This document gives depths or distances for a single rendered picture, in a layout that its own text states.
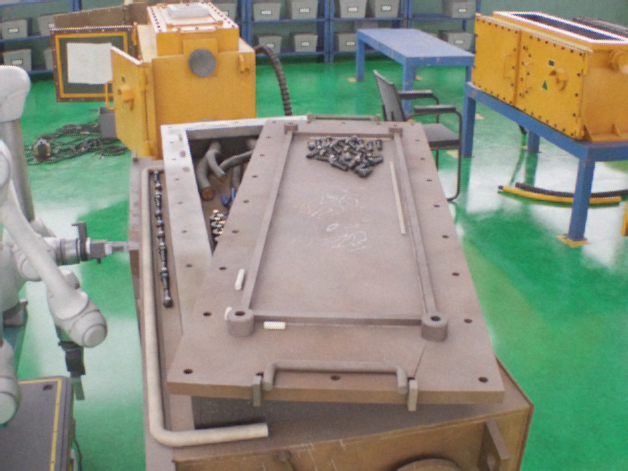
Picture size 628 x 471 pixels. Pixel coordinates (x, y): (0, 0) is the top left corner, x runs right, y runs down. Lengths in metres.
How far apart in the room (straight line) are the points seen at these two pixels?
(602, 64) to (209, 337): 4.04
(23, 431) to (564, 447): 2.09
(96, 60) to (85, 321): 3.67
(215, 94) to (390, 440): 3.09
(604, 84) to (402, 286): 3.79
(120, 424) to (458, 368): 2.25
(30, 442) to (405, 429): 1.72
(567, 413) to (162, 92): 2.60
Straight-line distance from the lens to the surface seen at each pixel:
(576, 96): 4.67
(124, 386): 3.32
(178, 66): 3.93
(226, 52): 3.97
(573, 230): 4.87
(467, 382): 0.98
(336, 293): 1.17
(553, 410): 3.25
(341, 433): 1.09
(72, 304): 1.95
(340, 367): 0.98
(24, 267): 2.16
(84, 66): 5.47
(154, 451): 1.07
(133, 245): 1.69
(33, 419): 2.69
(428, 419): 1.12
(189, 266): 1.32
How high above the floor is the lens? 1.94
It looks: 24 degrees down
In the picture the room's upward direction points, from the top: straight up
